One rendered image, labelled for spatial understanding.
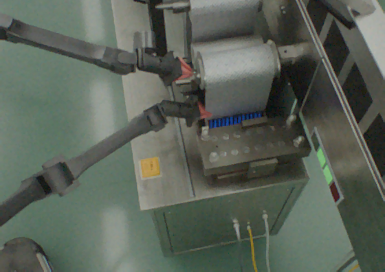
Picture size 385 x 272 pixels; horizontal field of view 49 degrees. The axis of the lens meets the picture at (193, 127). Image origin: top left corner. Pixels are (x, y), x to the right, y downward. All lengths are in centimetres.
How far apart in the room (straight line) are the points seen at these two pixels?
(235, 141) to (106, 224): 123
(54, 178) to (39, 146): 162
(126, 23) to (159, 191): 88
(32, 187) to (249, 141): 77
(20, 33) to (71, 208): 150
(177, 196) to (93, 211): 108
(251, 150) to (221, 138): 12
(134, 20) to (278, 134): 93
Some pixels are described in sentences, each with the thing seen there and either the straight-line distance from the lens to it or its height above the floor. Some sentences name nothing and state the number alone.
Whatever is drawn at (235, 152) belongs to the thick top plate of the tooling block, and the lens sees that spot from 157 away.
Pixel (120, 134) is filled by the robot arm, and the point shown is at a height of 124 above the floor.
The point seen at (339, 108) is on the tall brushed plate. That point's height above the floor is 141.
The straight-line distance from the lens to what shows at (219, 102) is 153.
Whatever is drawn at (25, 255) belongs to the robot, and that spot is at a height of 24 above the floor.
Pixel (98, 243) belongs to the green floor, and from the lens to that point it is 257.
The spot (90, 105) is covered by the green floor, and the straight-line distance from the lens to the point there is 297.
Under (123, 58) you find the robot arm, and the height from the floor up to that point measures 142.
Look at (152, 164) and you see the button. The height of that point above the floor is 92.
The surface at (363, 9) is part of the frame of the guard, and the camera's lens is 114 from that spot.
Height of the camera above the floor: 243
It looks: 60 degrees down
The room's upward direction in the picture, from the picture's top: 1 degrees counter-clockwise
